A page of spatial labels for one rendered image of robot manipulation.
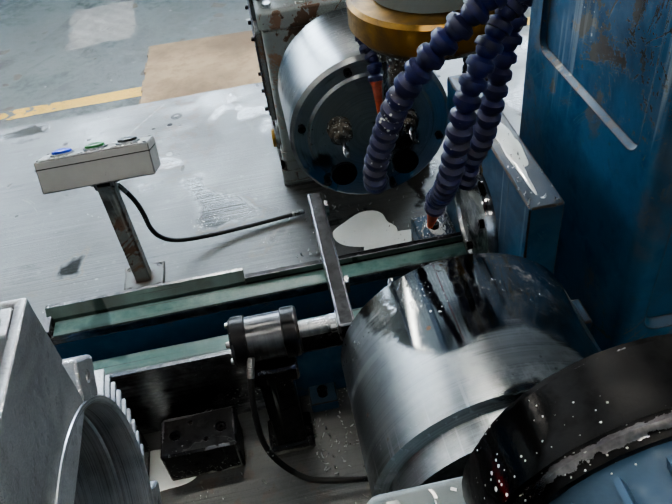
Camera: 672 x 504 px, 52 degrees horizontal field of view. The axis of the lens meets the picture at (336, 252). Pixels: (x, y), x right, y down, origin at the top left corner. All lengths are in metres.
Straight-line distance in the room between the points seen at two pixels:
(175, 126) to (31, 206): 0.36
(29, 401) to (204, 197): 1.15
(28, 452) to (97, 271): 1.05
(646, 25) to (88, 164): 0.76
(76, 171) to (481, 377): 0.72
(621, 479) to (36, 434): 0.23
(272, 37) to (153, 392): 0.61
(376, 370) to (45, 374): 0.39
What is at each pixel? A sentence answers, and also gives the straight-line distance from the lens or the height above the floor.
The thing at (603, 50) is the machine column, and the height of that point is 1.24.
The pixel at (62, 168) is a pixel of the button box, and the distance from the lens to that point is 1.11.
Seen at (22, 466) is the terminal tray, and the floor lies 1.42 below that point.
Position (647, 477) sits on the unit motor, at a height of 1.35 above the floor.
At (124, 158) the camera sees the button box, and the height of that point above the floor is 1.06.
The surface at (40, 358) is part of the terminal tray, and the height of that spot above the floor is 1.42.
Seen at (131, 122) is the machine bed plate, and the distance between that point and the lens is 1.72.
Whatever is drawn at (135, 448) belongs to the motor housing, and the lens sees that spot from 0.42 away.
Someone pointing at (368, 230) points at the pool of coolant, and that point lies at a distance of 1.25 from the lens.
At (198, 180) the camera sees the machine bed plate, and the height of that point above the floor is 0.80.
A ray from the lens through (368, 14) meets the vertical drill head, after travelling 0.71.
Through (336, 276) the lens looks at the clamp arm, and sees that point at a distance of 0.85.
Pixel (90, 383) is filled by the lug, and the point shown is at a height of 1.37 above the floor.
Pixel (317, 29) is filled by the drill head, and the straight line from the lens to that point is 1.13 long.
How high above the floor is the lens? 1.62
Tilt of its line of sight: 43 degrees down
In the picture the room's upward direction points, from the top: 8 degrees counter-clockwise
